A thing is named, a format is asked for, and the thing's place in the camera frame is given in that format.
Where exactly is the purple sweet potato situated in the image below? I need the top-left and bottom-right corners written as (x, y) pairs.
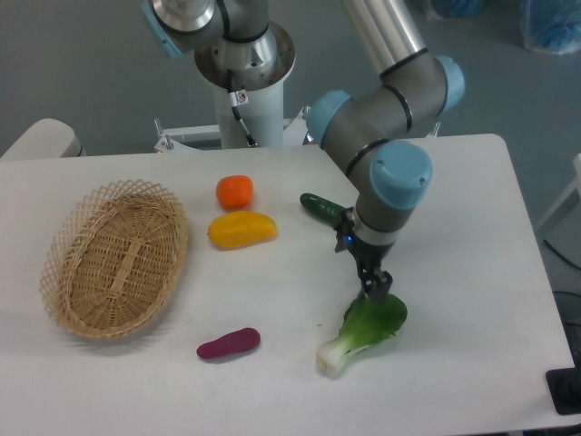
top-left (196, 327), bottom-right (261, 360)

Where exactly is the black base cable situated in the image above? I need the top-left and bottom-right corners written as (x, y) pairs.
top-left (225, 68), bottom-right (260, 149)

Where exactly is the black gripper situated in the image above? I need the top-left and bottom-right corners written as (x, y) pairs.
top-left (333, 208), bottom-right (398, 302)

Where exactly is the bok choy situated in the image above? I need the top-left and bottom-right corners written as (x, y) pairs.
top-left (316, 294), bottom-right (408, 377)

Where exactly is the orange bell pepper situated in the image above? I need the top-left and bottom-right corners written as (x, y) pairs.
top-left (215, 174), bottom-right (253, 209)

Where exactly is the yellow mango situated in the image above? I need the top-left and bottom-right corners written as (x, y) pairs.
top-left (207, 211), bottom-right (278, 250)

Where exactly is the white side frame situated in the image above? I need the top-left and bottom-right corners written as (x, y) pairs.
top-left (534, 154), bottom-right (580, 234)

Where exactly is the white chair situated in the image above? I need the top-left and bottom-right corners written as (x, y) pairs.
top-left (1, 118), bottom-right (86, 162)

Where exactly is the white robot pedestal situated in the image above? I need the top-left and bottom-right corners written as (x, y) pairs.
top-left (154, 22), bottom-right (313, 153)

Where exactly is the black device at edge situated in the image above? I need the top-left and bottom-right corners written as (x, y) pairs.
top-left (546, 368), bottom-right (580, 415)

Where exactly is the blue plastic bag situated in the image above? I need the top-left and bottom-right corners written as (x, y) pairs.
top-left (422, 0), bottom-right (486, 20)
top-left (519, 0), bottom-right (580, 55)

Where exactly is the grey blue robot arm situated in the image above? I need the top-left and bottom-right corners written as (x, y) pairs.
top-left (142, 1), bottom-right (465, 302)

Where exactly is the green cucumber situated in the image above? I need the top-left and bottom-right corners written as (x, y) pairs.
top-left (300, 193), bottom-right (345, 226)

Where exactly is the woven wicker basket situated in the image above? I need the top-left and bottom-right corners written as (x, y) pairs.
top-left (40, 180), bottom-right (189, 339)

